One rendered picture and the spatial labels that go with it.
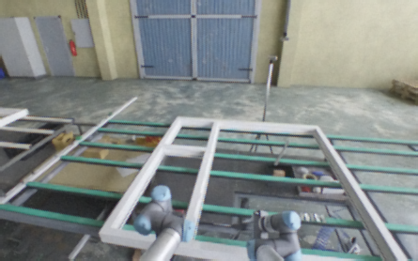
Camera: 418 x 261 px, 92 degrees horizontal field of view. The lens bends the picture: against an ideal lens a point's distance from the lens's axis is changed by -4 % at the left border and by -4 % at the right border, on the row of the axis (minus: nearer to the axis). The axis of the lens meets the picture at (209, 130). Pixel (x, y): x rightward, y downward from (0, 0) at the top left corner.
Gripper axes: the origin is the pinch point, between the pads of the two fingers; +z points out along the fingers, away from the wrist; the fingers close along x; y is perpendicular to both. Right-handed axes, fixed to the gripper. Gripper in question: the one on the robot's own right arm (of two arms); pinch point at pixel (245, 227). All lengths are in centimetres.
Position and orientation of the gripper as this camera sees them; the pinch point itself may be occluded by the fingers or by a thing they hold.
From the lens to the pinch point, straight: 122.4
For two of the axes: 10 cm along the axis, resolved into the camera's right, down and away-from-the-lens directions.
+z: -5.5, 4.3, 7.2
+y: -8.3, -4.2, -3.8
